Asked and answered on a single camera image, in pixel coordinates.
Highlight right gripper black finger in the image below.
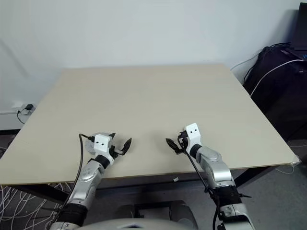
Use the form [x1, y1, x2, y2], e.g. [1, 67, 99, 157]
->
[165, 138, 179, 150]

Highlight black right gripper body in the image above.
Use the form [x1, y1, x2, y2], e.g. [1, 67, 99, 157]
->
[176, 130, 189, 154]

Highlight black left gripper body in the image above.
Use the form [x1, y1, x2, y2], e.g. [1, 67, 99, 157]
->
[109, 144, 123, 160]

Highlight white power strip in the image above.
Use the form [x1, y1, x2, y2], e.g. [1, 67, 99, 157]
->
[11, 102, 36, 115]

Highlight black bag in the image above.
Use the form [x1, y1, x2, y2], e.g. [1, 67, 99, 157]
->
[242, 45, 307, 142]

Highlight black laptop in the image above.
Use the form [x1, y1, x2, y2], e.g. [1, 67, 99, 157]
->
[291, 2, 307, 60]

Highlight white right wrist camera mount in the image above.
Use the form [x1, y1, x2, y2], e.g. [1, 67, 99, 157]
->
[184, 122, 201, 156]

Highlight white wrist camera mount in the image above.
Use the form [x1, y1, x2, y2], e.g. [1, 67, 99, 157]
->
[184, 122, 201, 156]
[94, 134, 116, 166]

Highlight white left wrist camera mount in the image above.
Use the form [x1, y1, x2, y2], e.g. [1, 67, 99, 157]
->
[94, 134, 116, 166]

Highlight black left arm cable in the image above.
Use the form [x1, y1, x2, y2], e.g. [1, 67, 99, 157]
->
[56, 133, 95, 218]

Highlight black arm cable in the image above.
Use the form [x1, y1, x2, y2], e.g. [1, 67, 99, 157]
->
[56, 133, 95, 218]
[181, 145, 224, 230]

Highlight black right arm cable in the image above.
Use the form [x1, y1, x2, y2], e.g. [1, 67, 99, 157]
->
[181, 145, 224, 230]

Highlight black table frame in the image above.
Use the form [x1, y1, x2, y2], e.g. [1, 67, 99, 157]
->
[9, 165, 277, 207]

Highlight black power strip cable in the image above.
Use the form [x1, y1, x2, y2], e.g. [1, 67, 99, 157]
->
[16, 109, 27, 124]

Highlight grey wall cable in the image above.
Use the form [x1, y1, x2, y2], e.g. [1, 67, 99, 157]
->
[230, 57, 255, 71]

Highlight white cable on bag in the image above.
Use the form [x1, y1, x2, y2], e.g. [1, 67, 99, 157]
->
[250, 59, 307, 97]

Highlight white tangled floor cables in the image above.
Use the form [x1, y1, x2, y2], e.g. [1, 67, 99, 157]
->
[0, 183, 72, 230]

